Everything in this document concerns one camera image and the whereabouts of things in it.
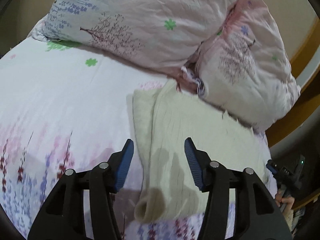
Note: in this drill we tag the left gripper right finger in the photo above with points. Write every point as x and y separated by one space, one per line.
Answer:
257 215

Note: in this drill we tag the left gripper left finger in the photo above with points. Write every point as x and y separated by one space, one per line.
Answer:
62 214

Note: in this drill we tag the cream knitted sweater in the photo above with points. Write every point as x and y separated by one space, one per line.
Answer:
163 118

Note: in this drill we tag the person's right hand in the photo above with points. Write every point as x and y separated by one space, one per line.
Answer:
286 202

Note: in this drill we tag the floral pink bed sheet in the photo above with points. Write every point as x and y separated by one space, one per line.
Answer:
62 106

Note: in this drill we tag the pink floral pillow near edge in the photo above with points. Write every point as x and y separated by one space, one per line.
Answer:
244 69

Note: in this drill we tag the pink floral pillow far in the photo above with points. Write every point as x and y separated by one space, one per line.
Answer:
149 33

